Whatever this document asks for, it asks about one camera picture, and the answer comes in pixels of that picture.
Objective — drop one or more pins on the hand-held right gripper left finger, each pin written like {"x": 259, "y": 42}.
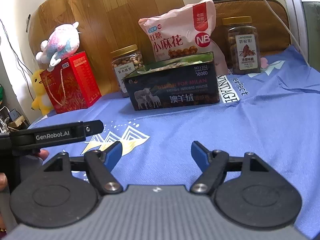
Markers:
{"x": 112, "y": 155}

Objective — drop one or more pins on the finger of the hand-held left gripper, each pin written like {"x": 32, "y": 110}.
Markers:
{"x": 95, "y": 127}

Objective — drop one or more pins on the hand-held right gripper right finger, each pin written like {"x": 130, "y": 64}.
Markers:
{"x": 200, "y": 155}

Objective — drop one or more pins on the black cardboard box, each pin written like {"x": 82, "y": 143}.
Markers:
{"x": 175, "y": 92}

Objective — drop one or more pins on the person's left hand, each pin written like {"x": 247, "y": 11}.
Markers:
{"x": 43, "y": 154}

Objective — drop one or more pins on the black charger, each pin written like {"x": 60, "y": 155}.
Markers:
{"x": 13, "y": 115}

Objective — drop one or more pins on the yellow plush duck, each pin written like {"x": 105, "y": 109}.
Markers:
{"x": 40, "y": 97}

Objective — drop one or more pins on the red gift box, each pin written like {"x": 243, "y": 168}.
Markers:
{"x": 77, "y": 80}

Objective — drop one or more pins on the blue printed bedsheet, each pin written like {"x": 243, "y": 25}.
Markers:
{"x": 250, "y": 120}

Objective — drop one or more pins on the mixed nut jar gold lid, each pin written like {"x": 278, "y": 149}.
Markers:
{"x": 125, "y": 60}

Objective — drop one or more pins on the pink blue plush toy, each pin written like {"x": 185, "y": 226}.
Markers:
{"x": 62, "y": 40}

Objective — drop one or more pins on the wooden board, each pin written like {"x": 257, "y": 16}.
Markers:
{"x": 112, "y": 17}

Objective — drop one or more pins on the pecan jar gold lid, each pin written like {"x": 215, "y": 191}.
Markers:
{"x": 243, "y": 50}

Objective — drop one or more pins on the large pink snack bag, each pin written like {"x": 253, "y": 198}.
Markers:
{"x": 175, "y": 30}

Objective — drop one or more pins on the brown cushion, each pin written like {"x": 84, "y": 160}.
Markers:
{"x": 270, "y": 25}

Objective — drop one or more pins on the white window frame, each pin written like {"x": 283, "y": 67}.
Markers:
{"x": 295, "y": 10}

